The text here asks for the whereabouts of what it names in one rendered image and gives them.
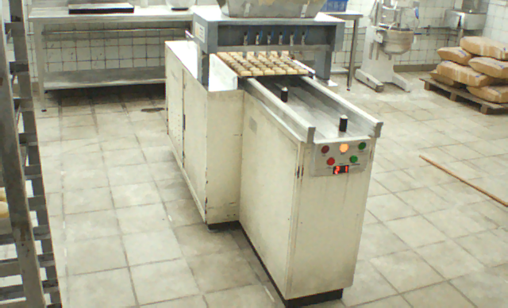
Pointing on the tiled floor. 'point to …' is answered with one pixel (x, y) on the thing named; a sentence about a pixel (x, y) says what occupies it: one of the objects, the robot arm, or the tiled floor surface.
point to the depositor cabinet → (209, 133)
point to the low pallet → (465, 96)
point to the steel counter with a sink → (51, 81)
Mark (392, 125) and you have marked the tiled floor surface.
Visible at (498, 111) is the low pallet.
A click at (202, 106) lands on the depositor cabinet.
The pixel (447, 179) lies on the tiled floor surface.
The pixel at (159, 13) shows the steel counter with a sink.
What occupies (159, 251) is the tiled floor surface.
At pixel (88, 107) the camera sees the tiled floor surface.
